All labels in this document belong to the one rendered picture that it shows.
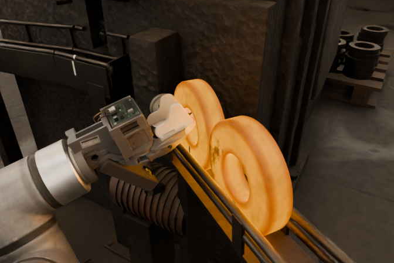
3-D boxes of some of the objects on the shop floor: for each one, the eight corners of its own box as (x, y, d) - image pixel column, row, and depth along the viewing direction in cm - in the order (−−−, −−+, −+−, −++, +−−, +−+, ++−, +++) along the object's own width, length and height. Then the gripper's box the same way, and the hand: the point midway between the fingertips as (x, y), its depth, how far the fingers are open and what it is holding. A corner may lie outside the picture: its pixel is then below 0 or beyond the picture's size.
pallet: (210, 71, 259) (211, 15, 237) (250, 43, 319) (254, -3, 297) (374, 109, 205) (396, 41, 183) (386, 67, 265) (403, 13, 243)
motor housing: (152, 272, 109) (137, 143, 82) (210, 305, 99) (214, 171, 72) (126, 307, 99) (100, 173, 72) (188, 346, 90) (184, 209, 62)
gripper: (67, 156, 43) (205, 88, 48) (61, 123, 50) (181, 67, 55) (95, 196, 48) (217, 131, 53) (85, 161, 55) (194, 106, 60)
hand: (197, 115), depth 55 cm, fingers closed, pressing on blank
